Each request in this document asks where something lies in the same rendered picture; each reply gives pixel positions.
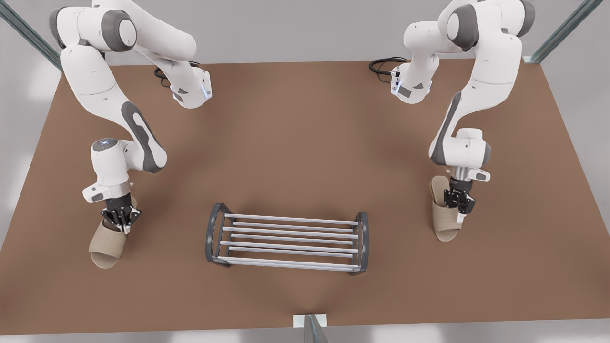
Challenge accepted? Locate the beige slipper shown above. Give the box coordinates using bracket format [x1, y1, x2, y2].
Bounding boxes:
[430, 175, 464, 242]
[89, 197, 139, 269]

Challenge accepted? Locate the grey metal shoe rack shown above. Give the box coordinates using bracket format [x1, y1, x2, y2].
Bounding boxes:
[205, 203, 370, 276]

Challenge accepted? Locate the black cable loop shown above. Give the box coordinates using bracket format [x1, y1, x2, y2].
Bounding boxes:
[153, 61, 202, 88]
[369, 57, 408, 76]

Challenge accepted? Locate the silver frame post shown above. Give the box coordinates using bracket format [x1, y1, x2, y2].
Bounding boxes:
[0, 0, 63, 71]
[292, 314, 328, 343]
[522, 0, 604, 64]

